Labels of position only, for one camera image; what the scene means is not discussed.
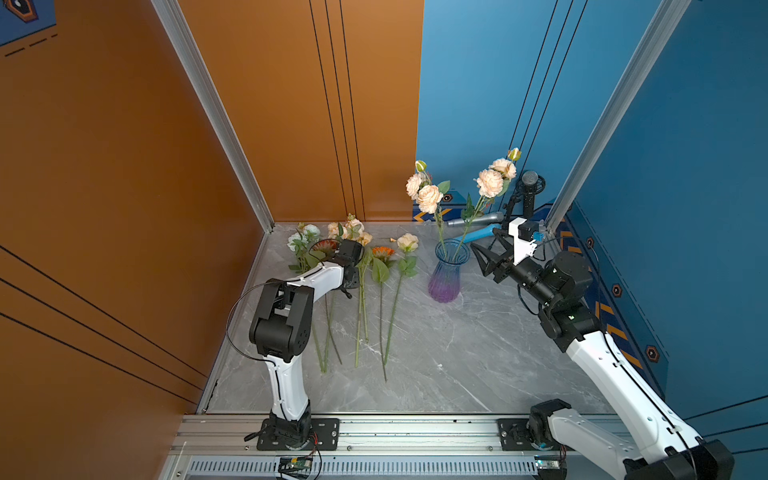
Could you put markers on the circuit board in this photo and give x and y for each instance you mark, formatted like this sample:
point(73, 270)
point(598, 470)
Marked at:
point(550, 468)
point(295, 467)

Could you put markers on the silver microphone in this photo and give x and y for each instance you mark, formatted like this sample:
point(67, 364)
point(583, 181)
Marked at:
point(489, 218)

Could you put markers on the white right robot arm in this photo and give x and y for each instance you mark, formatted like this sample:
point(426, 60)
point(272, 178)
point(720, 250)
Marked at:
point(662, 445)

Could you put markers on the left circuit board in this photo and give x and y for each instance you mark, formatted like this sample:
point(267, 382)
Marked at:
point(295, 467)

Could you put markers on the peach flower bunch stem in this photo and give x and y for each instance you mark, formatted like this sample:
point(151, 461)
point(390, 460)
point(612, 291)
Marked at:
point(353, 228)

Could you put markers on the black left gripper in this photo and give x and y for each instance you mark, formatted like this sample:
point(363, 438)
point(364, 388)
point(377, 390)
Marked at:
point(356, 281)

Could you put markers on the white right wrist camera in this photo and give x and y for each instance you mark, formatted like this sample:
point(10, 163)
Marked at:
point(526, 235)

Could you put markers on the purple blue glass vase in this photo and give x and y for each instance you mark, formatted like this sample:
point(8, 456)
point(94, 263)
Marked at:
point(445, 282)

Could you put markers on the aluminium corner post left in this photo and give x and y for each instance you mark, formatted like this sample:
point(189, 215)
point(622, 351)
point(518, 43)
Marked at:
point(185, 46)

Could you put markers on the aluminium corner post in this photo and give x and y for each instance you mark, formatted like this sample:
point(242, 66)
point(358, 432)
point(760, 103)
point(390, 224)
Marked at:
point(185, 46)
point(656, 36)

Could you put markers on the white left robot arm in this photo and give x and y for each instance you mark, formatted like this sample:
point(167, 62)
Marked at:
point(281, 329)

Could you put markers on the right circuit board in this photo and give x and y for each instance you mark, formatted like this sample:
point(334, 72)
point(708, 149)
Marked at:
point(550, 468)

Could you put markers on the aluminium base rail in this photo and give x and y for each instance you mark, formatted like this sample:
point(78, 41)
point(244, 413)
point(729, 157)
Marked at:
point(374, 446)

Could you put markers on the light blue microphone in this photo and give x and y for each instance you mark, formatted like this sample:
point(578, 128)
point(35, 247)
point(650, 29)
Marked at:
point(484, 232)

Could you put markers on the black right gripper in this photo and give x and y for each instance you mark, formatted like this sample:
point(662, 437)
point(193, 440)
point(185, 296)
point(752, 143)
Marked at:
point(495, 263)

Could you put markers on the aluminium corner post right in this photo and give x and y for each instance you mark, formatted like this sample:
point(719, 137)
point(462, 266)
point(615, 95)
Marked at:
point(656, 36)

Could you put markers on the black tripod microphone stand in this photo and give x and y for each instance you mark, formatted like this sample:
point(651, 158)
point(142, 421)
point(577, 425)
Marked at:
point(512, 209)

